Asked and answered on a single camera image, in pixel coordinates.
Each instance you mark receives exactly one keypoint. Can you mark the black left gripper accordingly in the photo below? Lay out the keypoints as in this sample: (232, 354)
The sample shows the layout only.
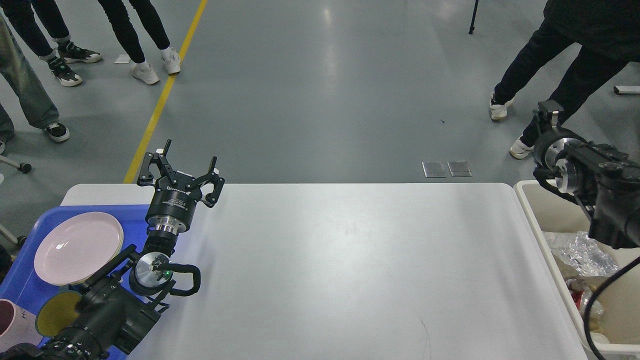
(172, 200)

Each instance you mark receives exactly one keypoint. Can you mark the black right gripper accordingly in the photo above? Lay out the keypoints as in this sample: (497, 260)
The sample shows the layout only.
(551, 143)

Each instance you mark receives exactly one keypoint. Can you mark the pink plate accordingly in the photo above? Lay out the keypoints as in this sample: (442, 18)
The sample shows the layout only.
(52, 260)

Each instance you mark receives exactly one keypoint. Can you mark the aluminium foil tray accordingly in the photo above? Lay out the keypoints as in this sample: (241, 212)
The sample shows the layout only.
(578, 255)

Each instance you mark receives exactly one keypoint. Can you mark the blue-grey mug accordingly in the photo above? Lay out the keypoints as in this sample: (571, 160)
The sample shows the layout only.
(58, 313)

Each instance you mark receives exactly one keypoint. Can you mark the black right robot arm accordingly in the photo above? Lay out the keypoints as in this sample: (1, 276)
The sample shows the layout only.
(600, 179)

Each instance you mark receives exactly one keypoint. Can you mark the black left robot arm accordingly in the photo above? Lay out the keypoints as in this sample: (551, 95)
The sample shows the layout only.
(188, 277)

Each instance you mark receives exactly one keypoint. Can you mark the metal floor plate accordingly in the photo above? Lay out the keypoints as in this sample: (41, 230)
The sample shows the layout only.
(459, 169)
(434, 169)

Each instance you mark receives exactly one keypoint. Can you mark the person in olive trousers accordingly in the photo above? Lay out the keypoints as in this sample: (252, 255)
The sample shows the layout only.
(35, 103)

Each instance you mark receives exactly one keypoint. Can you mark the blue plastic tray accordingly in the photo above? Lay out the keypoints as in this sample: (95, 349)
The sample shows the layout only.
(25, 285)

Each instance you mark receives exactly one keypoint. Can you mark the pink mug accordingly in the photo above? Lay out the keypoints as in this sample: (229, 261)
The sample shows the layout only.
(17, 326)

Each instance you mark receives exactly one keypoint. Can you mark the person in dark jeans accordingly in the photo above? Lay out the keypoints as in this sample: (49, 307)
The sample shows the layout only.
(39, 23)

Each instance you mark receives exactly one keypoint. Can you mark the beige plastic bin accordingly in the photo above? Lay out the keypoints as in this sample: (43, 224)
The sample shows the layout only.
(547, 212)

